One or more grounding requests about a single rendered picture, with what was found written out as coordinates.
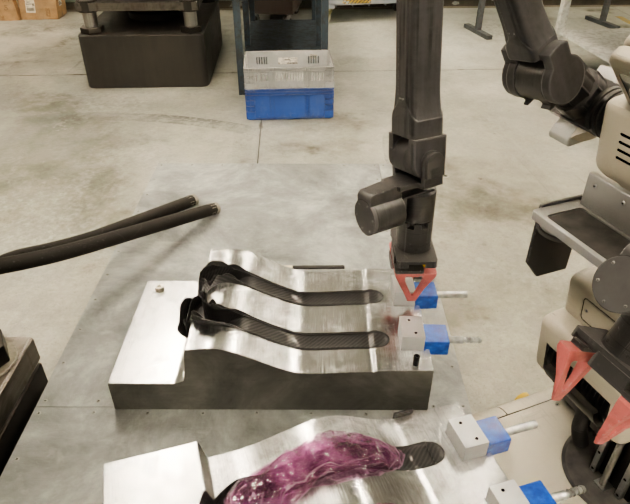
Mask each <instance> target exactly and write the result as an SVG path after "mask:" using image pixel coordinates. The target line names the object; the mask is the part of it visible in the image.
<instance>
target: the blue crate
mask: <svg viewBox="0 0 630 504"><path fill-rule="evenodd" d="M244 89H245V88H244ZM245 101H246V117H247V119H248V120H276V119H314V118H331V117H333V113H334V109H333V104H334V87H332V88H289V89H245Z"/></svg>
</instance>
